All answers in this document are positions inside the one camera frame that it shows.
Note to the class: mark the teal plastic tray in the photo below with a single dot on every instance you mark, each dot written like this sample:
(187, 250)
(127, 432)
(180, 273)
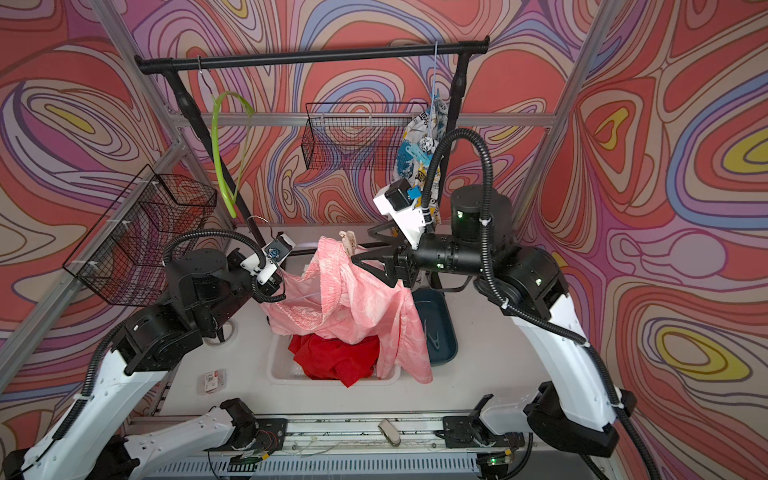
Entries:
(434, 315)

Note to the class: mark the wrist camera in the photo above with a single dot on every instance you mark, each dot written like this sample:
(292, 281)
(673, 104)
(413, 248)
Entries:
(263, 267)
(409, 216)

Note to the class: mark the teal grey clothespin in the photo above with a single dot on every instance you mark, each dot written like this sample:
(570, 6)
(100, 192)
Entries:
(434, 338)

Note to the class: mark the pink tie-dye shorts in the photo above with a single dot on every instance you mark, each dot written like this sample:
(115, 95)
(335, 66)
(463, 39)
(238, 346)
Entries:
(338, 300)

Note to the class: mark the black wire basket rear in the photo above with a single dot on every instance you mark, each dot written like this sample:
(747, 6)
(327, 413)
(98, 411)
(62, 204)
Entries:
(355, 135)

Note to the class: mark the beige clothespin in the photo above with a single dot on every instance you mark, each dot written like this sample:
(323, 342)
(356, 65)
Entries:
(349, 242)

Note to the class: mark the black clothes rack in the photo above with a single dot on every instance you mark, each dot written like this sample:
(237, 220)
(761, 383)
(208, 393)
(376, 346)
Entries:
(170, 69)

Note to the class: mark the white perforated plastic basket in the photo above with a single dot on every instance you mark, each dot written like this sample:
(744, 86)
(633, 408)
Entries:
(283, 370)

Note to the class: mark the light blue hanger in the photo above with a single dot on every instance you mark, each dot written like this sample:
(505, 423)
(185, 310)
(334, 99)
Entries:
(434, 91)

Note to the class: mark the white pedal on rail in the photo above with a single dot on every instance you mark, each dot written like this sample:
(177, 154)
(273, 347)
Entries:
(390, 433)

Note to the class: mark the paperclip box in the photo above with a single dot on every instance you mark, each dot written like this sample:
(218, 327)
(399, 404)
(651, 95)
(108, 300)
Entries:
(214, 381)

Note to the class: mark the white printed graphic shorts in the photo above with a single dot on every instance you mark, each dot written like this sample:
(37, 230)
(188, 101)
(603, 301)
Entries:
(420, 139)

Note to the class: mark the red shorts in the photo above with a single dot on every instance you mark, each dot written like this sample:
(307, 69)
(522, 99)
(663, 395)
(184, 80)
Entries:
(333, 359)

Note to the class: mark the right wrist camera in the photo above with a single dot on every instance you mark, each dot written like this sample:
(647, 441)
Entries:
(409, 216)

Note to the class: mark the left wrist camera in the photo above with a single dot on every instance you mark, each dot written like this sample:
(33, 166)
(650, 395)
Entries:
(263, 267)

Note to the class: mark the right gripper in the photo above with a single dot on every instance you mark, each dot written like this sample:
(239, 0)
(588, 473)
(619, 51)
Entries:
(393, 260)

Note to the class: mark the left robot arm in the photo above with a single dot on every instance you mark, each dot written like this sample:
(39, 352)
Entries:
(210, 274)

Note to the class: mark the black wire basket left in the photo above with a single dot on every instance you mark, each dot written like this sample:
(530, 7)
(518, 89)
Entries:
(121, 259)

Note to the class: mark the black wire basket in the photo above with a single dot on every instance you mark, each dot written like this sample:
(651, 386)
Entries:
(121, 259)
(355, 135)

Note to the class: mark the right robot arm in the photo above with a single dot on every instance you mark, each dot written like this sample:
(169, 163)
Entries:
(579, 409)

